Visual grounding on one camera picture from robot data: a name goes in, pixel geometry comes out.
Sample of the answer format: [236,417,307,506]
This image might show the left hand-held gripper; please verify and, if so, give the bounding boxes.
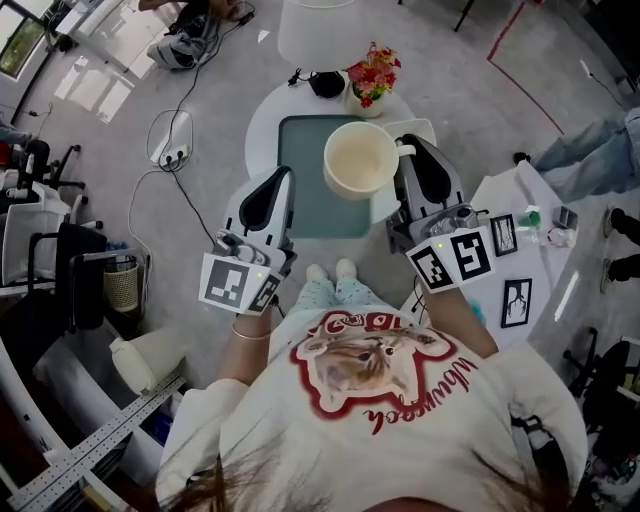
[198,166,299,316]

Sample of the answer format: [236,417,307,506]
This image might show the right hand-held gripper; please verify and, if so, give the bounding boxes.
[386,133,496,294]

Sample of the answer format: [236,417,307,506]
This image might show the green rectangular tray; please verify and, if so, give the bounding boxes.
[277,114,376,240]

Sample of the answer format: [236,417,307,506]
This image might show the cream ceramic mug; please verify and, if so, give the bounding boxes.
[322,121,416,202]

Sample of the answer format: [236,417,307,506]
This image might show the person's left forearm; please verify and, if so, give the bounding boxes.
[215,304,275,389]

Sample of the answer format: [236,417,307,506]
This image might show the person's right forearm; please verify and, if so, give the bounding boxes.
[423,285,500,360]

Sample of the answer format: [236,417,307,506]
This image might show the white rectangular dish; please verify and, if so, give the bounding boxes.
[382,118,436,151]

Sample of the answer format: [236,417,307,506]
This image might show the round white table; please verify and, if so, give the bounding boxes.
[244,74,437,221]

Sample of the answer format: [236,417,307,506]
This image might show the person's star print trousers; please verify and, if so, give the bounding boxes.
[293,276,384,317]

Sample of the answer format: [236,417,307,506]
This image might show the flower pot with red flowers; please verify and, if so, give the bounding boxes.
[343,42,403,120]

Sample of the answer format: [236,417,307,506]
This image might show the white power strip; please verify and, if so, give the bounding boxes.
[158,144,190,167]

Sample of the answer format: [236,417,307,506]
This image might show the clear plastic bottle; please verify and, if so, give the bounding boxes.
[519,225,576,249]

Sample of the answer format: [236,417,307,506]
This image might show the silver metal box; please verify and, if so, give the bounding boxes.
[552,205,579,231]

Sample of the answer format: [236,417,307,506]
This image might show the white side cabinet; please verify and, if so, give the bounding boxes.
[399,159,582,351]

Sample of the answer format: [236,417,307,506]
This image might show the wicker waste basket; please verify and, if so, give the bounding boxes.
[102,257,140,312]

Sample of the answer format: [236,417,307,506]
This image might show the cream padded cushion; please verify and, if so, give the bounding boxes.
[109,327,186,396]

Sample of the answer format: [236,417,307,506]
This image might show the black armchair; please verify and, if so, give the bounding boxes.
[27,222,109,331]

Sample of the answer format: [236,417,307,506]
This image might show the white shade table lamp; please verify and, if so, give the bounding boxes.
[277,0,357,100]

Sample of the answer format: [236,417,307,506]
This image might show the grey backpack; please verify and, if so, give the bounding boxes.
[147,14,221,71]

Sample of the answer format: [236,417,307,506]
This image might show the person's white printed shirt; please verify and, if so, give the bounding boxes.
[154,307,591,512]

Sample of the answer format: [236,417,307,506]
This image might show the black office chair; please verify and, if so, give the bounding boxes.
[22,139,104,231]

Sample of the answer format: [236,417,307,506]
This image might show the white mesh chair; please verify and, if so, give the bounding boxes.
[0,180,74,286]

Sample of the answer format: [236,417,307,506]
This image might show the white desk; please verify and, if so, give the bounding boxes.
[54,0,166,76]

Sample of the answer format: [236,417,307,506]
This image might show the white curved shelf unit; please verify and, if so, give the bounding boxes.
[0,279,186,512]

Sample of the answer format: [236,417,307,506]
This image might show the black swivel chair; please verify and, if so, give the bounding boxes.
[562,327,640,436]

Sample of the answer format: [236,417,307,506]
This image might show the large window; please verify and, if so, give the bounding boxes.
[0,0,57,80]

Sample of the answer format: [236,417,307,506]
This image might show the black picture frame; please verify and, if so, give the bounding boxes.
[489,213,519,258]
[501,278,534,330]

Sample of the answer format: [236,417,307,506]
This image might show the thin metal bracelet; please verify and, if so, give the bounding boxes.
[230,324,272,342]

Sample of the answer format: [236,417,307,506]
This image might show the white cable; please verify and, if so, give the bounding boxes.
[127,108,195,261]

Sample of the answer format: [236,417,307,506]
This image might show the perforated metal rail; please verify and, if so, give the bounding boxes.
[7,374,186,511]

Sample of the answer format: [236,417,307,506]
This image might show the grey shoulder strap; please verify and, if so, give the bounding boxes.
[509,413,559,454]

